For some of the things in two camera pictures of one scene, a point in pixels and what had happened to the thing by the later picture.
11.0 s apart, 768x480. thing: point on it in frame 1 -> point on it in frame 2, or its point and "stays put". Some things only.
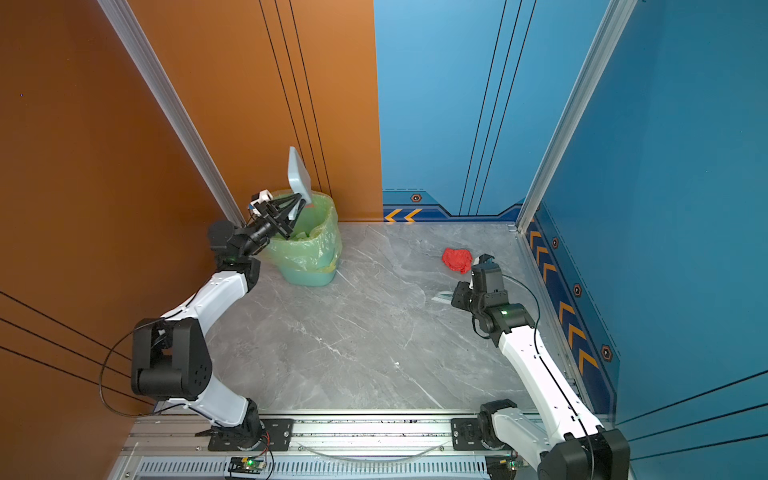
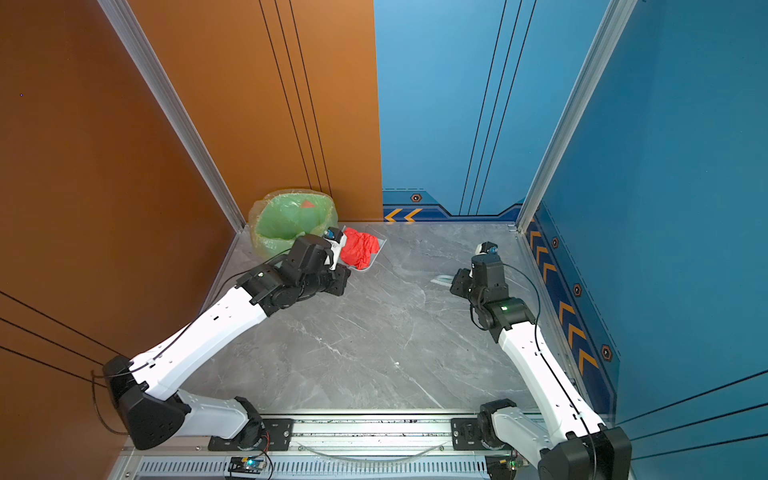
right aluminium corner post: x=619 y=13 stays put
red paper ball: x=459 y=260 -> x=358 y=248
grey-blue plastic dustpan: x=299 y=180 -> x=381 y=242
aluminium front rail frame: x=171 y=446 stays put
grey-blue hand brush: x=443 y=296 -> x=445 y=280
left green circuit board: x=248 y=465 stays put
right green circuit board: x=502 y=467 stays put
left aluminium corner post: x=130 y=30 stays put
